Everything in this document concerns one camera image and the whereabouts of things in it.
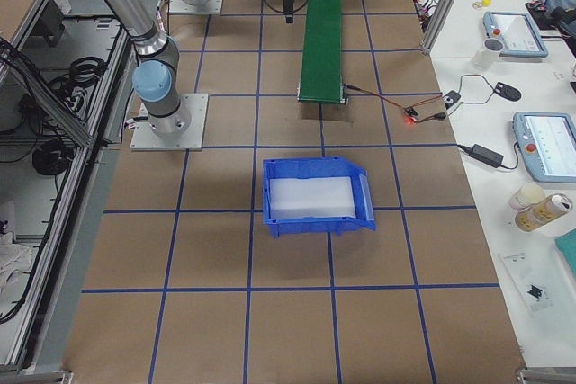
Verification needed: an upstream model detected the far teach pendant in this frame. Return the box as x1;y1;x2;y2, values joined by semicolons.
482;12;548;58

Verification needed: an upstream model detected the white paper cup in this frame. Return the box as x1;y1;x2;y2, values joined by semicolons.
472;38;504;69

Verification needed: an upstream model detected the white plastic cup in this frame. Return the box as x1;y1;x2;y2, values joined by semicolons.
508;183;545;210

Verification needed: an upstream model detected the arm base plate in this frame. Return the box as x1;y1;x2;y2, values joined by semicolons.
130;94;209;151
168;0;223;15

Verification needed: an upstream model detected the clear plastic bag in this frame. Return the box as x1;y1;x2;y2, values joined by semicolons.
498;246;575;319

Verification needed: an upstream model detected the teach pendant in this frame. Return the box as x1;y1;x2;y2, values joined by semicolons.
512;112;575;183
482;12;548;58

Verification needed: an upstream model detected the yellow drink can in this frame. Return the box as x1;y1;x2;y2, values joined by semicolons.
515;193;572;232

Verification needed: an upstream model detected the red LED controller board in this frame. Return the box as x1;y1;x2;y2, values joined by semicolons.
403;107;419;124

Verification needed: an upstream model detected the black power adapter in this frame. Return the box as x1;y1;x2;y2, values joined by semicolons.
468;144;503;168

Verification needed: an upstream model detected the near teach pendant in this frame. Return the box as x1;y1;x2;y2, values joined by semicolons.
512;112;575;183

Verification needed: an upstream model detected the black computer mouse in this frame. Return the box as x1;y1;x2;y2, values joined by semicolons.
493;82;522;102

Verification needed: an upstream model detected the white foam sheet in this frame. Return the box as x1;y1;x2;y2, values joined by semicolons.
268;177;356;219

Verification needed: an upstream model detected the blue plastic bin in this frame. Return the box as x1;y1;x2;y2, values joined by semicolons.
262;156;376;238

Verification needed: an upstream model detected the green conveyor belt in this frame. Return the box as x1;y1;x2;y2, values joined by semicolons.
298;0;347;104

